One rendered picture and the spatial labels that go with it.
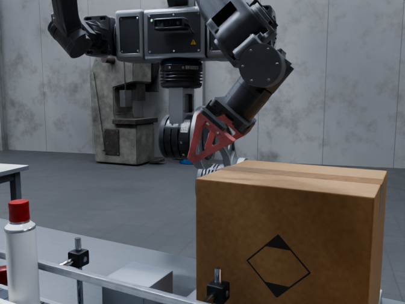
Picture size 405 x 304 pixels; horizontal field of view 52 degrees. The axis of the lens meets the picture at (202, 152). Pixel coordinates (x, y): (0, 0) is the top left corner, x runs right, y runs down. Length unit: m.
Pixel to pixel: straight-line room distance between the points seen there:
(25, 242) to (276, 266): 0.43
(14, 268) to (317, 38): 7.41
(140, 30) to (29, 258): 0.79
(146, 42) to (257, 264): 0.81
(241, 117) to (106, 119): 7.16
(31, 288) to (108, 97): 7.00
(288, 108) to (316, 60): 0.98
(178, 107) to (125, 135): 6.28
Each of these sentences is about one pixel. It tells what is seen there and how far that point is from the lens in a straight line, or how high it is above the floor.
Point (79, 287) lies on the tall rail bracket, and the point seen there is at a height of 0.90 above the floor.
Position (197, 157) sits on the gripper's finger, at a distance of 0.64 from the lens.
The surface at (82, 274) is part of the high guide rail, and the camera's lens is 0.77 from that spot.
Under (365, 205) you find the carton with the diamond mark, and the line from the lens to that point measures 0.66.
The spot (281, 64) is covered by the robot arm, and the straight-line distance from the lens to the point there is 0.56.
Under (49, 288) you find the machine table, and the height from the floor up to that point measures 0.83.
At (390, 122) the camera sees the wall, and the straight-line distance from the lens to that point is 7.92.
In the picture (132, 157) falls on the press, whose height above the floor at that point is 0.17.
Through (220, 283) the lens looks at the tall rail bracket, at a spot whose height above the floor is 0.97.
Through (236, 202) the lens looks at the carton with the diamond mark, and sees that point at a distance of 0.72.
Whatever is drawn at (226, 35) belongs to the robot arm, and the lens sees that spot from 0.65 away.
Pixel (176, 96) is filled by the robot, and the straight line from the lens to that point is 1.28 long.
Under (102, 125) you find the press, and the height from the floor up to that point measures 0.72.
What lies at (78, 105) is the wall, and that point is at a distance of 9.45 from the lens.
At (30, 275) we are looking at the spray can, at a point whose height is 0.96.
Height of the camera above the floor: 1.27
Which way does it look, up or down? 8 degrees down
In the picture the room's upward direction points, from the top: straight up
